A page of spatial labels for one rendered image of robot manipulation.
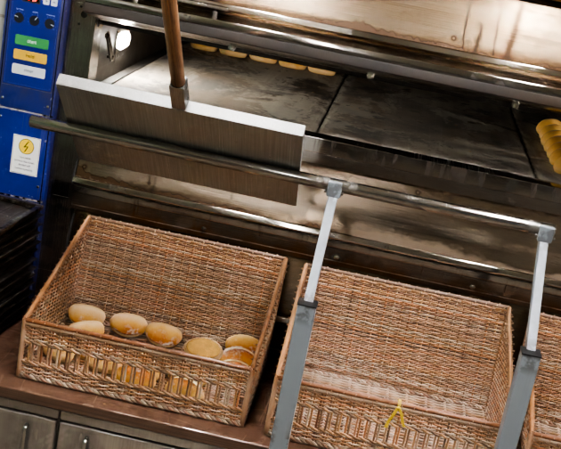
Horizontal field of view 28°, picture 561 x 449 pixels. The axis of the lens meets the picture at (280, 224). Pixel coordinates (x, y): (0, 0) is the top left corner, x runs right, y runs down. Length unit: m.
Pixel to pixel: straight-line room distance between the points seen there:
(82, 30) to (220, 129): 0.65
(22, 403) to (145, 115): 0.73
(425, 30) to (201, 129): 0.66
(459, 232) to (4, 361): 1.19
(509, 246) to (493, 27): 0.56
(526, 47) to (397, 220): 0.54
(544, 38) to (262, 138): 0.79
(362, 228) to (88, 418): 0.86
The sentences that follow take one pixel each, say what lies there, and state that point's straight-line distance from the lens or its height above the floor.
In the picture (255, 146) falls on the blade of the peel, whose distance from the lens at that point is 2.49.
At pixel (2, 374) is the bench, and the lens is 2.72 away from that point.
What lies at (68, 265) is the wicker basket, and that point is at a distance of 2.92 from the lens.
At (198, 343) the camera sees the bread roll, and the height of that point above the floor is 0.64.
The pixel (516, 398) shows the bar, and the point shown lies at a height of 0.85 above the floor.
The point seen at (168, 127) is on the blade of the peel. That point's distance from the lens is 2.51.
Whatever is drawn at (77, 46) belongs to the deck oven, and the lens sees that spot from 2.98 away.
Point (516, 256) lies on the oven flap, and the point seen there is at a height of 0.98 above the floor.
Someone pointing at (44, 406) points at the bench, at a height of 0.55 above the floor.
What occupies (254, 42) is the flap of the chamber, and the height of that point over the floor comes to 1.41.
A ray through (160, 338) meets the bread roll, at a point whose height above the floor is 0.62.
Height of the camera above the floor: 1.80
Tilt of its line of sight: 17 degrees down
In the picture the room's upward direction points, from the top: 11 degrees clockwise
